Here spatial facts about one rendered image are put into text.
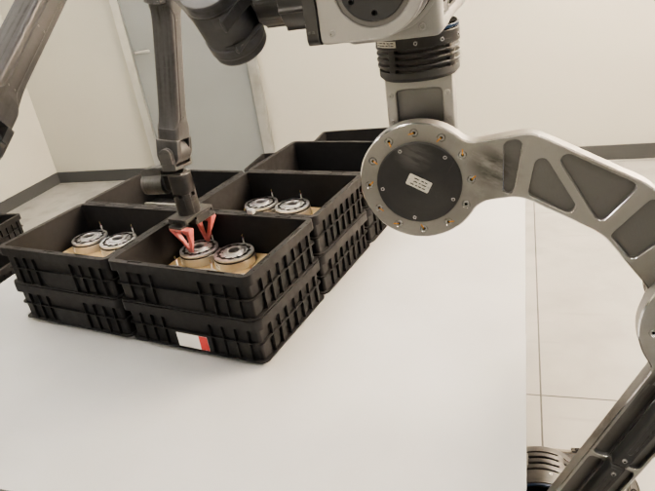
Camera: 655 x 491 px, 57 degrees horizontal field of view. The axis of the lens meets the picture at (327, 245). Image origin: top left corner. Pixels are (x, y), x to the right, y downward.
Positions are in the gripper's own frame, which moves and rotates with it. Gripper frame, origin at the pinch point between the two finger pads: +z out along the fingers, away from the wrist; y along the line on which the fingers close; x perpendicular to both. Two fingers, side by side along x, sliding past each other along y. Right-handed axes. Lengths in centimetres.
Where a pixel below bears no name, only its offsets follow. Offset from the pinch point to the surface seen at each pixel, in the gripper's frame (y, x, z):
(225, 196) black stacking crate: -22.8, -9.3, -2.9
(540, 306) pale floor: -129, 53, 90
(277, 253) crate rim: 7.5, 32.0, -5.1
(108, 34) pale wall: -230, -296, -30
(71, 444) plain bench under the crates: 54, 9, 16
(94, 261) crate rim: 23.3, -10.4, -5.8
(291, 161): -61, -13, 1
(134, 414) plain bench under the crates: 42.4, 14.8, 16.4
